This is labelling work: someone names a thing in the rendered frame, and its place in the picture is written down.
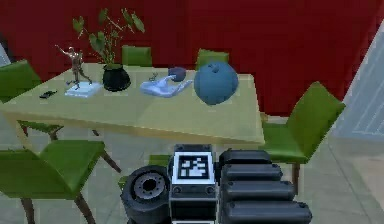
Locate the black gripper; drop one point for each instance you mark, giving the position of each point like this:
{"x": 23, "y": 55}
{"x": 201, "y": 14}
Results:
{"x": 146, "y": 193}

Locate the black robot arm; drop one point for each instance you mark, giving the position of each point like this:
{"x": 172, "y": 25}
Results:
{"x": 246, "y": 186}

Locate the pale yellow dining table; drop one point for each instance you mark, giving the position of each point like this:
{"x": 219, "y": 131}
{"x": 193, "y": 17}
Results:
{"x": 133, "y": 110}

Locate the house plant in black pot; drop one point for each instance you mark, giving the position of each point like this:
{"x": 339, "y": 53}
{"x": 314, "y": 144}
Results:
{"x": 115, "y": 76}

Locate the dark purple mug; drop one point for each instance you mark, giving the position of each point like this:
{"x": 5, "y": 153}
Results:
{"x": 178, "y": 73}

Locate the blue round ball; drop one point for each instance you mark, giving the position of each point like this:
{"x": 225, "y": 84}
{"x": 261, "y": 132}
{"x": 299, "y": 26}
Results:
{"x": 215, "y": 83}

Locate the bronze figure statue white base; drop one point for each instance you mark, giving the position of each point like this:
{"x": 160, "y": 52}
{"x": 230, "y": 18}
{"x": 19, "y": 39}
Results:
{"x": 80, "y": 73}

